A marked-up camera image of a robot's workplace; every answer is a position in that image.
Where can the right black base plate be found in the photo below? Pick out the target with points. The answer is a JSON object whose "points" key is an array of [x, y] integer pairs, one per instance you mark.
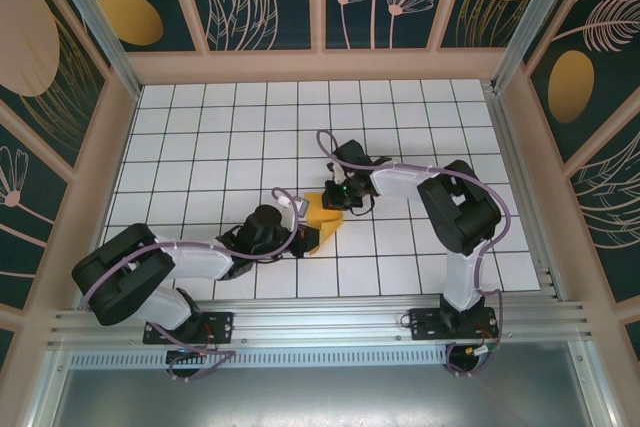
{"points": [[425, 324]]}

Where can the grey metal sheet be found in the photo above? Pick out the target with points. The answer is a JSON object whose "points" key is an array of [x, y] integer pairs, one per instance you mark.
{"points": [[320, 397]]}

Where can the aluminium frame post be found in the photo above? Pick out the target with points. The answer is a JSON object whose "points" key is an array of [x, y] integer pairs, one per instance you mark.
{"points": [[530, 17], [95, 22]]}

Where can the aluminium side rail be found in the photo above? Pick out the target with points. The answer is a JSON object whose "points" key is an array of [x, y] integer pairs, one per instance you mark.
{"points": [[510, 157]]}

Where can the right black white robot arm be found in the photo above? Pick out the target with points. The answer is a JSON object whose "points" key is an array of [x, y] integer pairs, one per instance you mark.
{"points": [[460, 212]]}

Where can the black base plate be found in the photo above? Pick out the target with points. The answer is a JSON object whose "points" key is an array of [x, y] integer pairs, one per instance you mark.
{"points": [[220, 327], [425, 324]]}

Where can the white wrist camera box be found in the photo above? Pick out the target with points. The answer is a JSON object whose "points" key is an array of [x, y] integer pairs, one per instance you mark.
{"points": [[300, 207], [339, 174]]}

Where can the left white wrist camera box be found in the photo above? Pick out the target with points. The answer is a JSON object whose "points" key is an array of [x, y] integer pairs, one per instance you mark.
{"points": [[300, 207]]}

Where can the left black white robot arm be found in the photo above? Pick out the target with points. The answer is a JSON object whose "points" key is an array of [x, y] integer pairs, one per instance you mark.
{"points": [[120, 272]]}

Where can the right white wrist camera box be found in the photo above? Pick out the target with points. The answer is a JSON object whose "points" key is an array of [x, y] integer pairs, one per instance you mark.
{"points": [[339, 174]]}

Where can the long aluminium mounting rail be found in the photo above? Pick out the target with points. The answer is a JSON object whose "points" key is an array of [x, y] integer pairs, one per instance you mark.
{"points": [[320, 322]]}

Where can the aluminium frame profile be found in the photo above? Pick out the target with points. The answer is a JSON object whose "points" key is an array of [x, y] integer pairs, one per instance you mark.
{"points": [[592, 387], [47, 387]]}

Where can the orange square paper sheet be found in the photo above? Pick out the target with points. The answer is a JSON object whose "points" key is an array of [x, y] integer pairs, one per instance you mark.
{"points": [[322, 227]]}

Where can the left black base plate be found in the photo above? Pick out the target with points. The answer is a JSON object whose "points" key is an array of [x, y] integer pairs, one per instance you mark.
{"points": [[220, 327]]}

